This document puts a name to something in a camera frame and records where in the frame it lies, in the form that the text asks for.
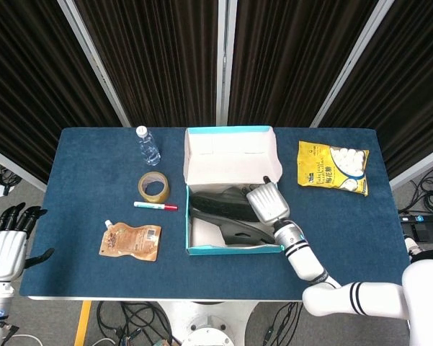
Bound white marker with red cap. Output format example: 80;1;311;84
133;201;179;211

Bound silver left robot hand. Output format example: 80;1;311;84
0;202;55;282

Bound yellow floor tape strip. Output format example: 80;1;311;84
73;301;93;346

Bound yellowish packing tape roll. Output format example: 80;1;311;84
137;172;171;203

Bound black rubber slipper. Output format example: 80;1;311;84
191;210;280;247
190;186;264;223

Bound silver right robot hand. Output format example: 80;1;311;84
245;175;291;226

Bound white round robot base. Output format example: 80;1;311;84
157;300;261;346

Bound dark pleated partition panel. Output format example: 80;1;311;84
309;0;433;191
57;0;228;128
219;0;397;128
0;0;130;192

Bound black floor cable bundle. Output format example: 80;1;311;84
398;161;433;217
93;301;176;346
0;156;22;198

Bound orange spouted drink pouch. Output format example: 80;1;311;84
99;219;162;261

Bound dark blue table top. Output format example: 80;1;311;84
19;126;411;300

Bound clear plastic water bottle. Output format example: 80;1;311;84
135;125;162;167

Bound yellow marshmallow bag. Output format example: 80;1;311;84
297;140;370;197

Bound teal shoe box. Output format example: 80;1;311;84
182;125;284;256

